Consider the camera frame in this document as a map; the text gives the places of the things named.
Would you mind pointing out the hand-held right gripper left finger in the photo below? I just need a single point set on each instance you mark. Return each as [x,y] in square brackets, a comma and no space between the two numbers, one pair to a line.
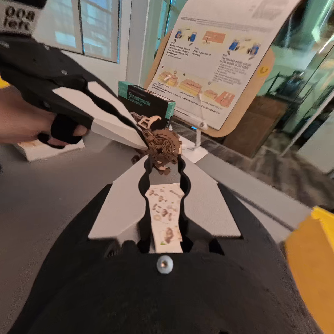
[120,211]

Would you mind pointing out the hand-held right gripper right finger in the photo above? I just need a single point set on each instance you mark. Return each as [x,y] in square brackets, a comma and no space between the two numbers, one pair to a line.
[211,208]

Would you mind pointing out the white document stand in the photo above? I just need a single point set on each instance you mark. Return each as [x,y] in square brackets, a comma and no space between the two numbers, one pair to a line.
[195,154]

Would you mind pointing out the white flat box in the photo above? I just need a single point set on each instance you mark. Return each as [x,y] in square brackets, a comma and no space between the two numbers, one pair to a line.
[39,154]

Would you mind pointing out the yellow plastic bin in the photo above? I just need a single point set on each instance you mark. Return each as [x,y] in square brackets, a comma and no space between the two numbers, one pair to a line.
[313,261]

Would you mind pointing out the black model kit box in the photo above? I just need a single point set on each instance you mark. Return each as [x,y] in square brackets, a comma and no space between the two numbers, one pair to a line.
[151,104]

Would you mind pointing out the stacked yellow plastic bins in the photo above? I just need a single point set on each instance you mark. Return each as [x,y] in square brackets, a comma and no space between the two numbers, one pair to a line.
[3,83]

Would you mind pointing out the illustrated instruction booklet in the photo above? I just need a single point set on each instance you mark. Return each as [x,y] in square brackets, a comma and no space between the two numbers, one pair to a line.
[164,208]

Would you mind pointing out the frosted glass window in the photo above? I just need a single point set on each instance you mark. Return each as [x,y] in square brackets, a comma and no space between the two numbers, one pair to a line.
[96,28]

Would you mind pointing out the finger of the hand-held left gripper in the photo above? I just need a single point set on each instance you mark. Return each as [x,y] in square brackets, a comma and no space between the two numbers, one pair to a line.
[104,92]
[112,125]

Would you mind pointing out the wooden gear model assembly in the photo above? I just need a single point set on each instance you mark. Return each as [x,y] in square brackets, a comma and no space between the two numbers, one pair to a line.
[161,146]

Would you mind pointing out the printed instruction sheet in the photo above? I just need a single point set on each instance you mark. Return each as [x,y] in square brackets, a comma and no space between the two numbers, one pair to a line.
[221,39]

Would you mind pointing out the brown cardboard box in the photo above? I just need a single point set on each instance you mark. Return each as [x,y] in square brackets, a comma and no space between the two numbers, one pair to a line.
[253,127]

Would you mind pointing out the person's left hand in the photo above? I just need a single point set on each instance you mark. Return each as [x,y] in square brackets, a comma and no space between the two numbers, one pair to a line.
[23,122]

